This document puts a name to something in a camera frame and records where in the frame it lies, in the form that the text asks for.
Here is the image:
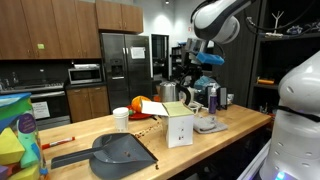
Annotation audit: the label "red plate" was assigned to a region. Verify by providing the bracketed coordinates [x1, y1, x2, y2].
[126, 104, 154, 121]

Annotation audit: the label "brown wooden lower cabinet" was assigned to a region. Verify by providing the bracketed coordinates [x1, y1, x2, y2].
[65, 84, 111, 124]

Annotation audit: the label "red marker pen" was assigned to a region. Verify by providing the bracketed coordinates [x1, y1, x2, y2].
[41, 136, 76, 150]

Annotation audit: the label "grey knitted cloth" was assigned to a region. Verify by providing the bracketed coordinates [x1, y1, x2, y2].
[193, 114, 229, 135]

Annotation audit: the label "white paper on stove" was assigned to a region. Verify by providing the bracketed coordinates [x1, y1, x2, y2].
[31, 100, 51, 120]

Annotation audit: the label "white lidded container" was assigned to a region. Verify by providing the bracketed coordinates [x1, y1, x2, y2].
[112, 106, 130, 132]

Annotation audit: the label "purple pump bottle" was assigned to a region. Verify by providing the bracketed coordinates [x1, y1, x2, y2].
[208, 83, 219, 115]

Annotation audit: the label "clear jar of foam blocks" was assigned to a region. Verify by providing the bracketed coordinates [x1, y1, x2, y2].
[0, 92, 49, 180]

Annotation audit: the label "black kitchen stove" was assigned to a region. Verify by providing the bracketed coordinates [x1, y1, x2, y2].
[0, 81, 71, 131]

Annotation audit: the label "white paper sheet on refrigerator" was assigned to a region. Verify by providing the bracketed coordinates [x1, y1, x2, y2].
[129, 46, 147, 60]

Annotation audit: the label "small printed cup with seeds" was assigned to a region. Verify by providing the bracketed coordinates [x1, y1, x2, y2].
[188, 101, 204, 115]

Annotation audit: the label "white branch stand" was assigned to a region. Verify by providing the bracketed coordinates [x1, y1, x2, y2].
[271, 10, 285, 34]

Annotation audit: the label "white box with green lid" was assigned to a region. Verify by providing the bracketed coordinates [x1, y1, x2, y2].
[140, 99, 195, 149]

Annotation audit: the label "orange round fruit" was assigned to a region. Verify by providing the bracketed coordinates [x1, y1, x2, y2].
[130, 95, 152, 113]

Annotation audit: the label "spilled dried beans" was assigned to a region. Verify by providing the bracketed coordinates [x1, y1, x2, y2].
[133, 121, 164, 139]

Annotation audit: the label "black steel refrigerator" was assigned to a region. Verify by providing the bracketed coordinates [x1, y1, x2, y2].
[100, 32, 154, 113]

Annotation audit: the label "grey plastic dustpan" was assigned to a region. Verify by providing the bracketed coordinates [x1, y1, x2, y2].
[50, 132, 159, 180]

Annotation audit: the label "black shelving unit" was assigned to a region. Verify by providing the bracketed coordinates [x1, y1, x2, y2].
[248, 0, 320, 116]

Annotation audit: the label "clear blue plastic bag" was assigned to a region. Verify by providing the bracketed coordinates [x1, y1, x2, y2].
[194, 75, 221, 93]

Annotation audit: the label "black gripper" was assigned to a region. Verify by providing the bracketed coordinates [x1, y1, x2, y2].
[188, 54, 208, 77]

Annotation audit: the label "stainless steel electric kettle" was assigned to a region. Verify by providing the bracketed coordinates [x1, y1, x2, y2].
[158, 80, 193, 106]

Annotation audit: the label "brown wooden upper cabinets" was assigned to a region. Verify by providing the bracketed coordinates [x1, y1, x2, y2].
[0, 0, 144, 61]

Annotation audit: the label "silver microwave oven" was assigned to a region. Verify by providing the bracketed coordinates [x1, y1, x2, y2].
[67, 66, 103, 85]

